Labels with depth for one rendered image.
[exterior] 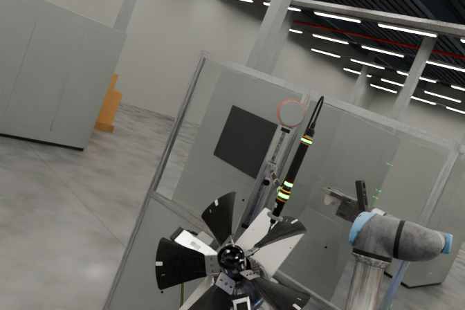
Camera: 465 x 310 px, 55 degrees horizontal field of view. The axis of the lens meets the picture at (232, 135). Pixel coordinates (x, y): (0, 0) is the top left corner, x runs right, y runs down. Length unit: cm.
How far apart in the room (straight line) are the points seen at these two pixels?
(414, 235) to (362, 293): 23
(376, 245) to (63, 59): 623
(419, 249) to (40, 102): 637
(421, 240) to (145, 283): 230
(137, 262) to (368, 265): 222
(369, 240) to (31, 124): 633
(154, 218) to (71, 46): 437
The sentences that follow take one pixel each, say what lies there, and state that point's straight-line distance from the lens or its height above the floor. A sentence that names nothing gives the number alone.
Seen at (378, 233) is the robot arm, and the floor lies 166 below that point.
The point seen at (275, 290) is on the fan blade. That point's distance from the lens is 194.
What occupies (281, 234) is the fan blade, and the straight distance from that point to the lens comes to 203.
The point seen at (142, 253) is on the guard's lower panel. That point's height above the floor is 57.
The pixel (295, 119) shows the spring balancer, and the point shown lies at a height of 186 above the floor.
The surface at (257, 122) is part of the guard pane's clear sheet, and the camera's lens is 282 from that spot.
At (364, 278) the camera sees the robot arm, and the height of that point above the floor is 152.
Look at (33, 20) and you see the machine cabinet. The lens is 695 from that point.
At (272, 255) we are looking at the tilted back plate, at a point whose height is 120.
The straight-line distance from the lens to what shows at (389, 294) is 254.
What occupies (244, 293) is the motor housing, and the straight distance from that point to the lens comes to 209.
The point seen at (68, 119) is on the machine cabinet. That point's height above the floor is 47.
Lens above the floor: 190
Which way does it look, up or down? 6 degrees down
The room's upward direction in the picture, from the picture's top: 22 degrees clockwise
